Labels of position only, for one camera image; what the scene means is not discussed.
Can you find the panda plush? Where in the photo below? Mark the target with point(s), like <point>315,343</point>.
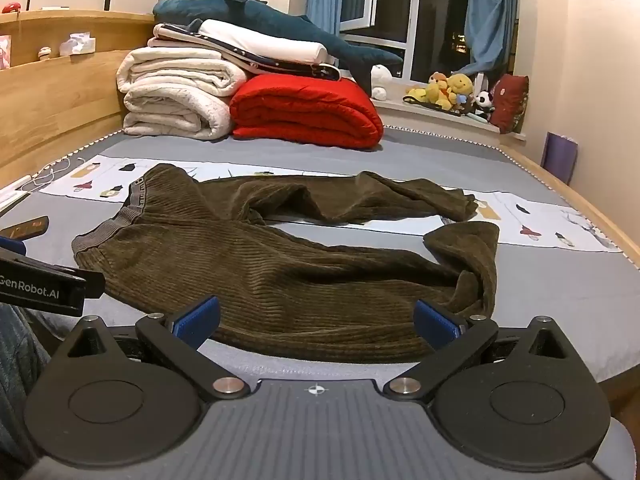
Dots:
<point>483,101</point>

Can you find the dark phone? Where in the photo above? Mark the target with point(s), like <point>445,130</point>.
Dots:
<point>27,227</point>

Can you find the red cushion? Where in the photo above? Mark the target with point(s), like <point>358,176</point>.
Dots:
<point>510,102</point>

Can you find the yellow dog plush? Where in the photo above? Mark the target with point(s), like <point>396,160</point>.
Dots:
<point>461,87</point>

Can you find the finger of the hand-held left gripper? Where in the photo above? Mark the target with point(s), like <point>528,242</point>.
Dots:
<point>12,247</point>

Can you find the small figurine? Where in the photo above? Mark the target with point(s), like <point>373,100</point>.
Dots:
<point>45,53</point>

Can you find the purple folder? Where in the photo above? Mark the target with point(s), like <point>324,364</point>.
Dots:
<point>560,157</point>

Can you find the small red toy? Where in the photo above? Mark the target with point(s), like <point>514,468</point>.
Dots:
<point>11,8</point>

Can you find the yellow bear plush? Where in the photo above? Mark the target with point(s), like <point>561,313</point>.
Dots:
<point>436,91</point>

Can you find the folded pink cloth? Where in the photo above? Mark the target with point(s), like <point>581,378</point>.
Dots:
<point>170,35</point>

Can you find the white tissue pack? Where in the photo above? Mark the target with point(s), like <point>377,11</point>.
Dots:
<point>77,45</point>

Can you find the white framed window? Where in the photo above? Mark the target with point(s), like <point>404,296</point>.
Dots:
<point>395,5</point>

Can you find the wooden headboard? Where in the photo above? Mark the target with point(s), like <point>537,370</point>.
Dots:
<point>60,100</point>

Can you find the folded white duvet dark trim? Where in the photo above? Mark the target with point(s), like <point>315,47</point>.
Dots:
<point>260,42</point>

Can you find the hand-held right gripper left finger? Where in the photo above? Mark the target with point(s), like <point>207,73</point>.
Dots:
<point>196,321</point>

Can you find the folded red quilt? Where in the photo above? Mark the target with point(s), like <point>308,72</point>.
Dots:
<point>305,110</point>

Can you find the blue shark plush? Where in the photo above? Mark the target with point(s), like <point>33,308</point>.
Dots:
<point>280,22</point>

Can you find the grey bed with printed sheet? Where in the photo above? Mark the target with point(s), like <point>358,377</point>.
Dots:
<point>550,290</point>

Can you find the pink card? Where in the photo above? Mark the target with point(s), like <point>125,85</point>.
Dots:
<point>4,52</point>

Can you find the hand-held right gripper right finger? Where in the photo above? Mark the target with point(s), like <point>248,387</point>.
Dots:
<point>439,324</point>

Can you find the white plush toy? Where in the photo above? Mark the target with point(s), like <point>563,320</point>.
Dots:
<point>382,76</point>

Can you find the folded white fleece blanket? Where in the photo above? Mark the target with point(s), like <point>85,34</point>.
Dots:
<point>170,105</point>

